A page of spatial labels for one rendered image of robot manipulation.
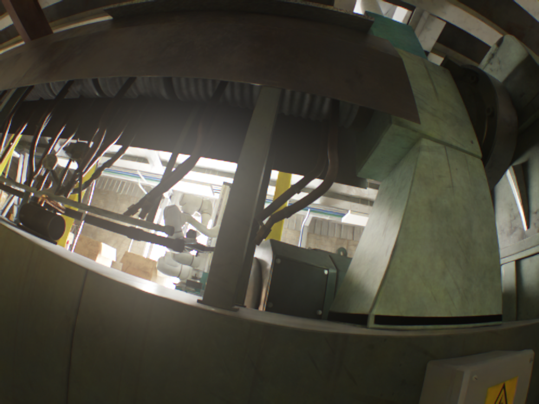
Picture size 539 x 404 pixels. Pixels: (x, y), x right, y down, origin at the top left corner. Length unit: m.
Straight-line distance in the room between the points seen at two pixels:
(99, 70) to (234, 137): 0.51
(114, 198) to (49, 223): 12.25
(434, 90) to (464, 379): 0.77
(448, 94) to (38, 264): 1.08
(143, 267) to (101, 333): 7.20
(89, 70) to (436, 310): 1.03
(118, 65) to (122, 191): 12.43
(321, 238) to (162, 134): 10.13
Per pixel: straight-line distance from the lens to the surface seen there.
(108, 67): 0.78
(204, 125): 0.64
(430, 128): 0.71
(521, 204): 1.02
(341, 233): 11.20
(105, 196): 13.46
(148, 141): 0.98
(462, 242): 0.60
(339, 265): 0.94
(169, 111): 1.05
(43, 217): 0.89
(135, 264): 7.71
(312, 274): 0.83
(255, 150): 0.44
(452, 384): 0.33
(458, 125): 0.81
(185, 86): 0.83
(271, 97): 0.53
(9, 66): 1.53
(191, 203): 2.24
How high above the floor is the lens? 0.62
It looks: 23 degrees up
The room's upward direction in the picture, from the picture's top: 12 degrees clockwise
